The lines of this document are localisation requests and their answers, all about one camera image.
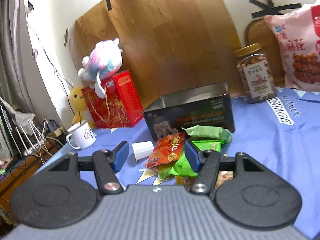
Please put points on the yellow peanut snack packet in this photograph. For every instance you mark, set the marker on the yellow peanut snack packet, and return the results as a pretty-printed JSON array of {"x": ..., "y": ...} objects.
[{"x": 222, "y": 177}]

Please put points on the pink twisted snack bag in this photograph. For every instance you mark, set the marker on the pink twisted snack bag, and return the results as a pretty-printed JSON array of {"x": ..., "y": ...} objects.
[{"x": 297, "y": 33}]

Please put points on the light green snack bar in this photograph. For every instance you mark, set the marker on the light green snack bar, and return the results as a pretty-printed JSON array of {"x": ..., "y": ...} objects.
[{"x": 209, "y": 132}]

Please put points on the red gift bag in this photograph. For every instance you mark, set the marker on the red gift bag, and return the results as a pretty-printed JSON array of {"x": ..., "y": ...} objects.
[{"x": 121, "y": 106}]

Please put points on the peanut jar with gold lid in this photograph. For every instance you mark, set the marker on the peanut jar with gold lid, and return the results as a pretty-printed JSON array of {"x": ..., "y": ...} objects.
[{"x": 255, "y": 73}]

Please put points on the white yellow-lid jelly cup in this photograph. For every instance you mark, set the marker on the white yellow-lid jelly cup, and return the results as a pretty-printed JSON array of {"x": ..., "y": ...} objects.
[{"x": 142, "y": 150}]

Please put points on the bright green snack packet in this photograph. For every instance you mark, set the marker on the bright green snack packet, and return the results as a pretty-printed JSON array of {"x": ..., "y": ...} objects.
[{"x": 193, "y": 157}]

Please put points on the red spicy snack packet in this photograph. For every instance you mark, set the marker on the red spicy snack packet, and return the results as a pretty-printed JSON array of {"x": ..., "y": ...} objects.
[{"x": 167, "y": 150}]

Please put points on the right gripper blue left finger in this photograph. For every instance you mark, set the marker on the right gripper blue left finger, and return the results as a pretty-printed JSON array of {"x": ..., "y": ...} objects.
[{"x": 106, "y": 164}]

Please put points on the round woven wooden board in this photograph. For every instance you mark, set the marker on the round woven wooden board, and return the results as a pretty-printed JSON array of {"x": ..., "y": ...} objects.
[{"x": 257, "y": 31}]

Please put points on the pastel plush toy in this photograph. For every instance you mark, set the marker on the pastel plush toy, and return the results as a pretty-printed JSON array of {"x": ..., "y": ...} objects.
[{"x": 104, "y": 61}]

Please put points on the white enamel mug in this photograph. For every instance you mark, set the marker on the white enamel mug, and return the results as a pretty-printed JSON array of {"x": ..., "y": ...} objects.
[{"x": 80, "y": 136}]

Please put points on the yellow chick plush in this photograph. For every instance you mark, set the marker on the yellow chick plush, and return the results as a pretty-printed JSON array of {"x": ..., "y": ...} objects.
[{"x": 79, "y": 105}]

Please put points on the black sheep print box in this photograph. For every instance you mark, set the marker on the black sheep print box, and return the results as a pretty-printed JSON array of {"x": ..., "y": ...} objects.
[{"x": 208, "y": 105}]

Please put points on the wooden panel board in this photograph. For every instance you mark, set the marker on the wooden panel board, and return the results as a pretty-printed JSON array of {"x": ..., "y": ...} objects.
[{"x": 168, "y": 45}]

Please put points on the dark green vegetable snack packet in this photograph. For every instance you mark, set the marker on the dark green vegetable snack packet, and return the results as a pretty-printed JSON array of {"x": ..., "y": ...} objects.
[{"x": 165, "y": 171}]

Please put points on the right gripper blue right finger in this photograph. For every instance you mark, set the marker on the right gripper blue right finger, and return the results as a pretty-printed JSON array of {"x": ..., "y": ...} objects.
[{"x": 205, "y": 163}]

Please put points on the blue printed tablecloth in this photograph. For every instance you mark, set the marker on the blue printed tablecloth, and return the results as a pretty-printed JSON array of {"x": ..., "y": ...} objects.
[{"x": 281, "y": 133}]

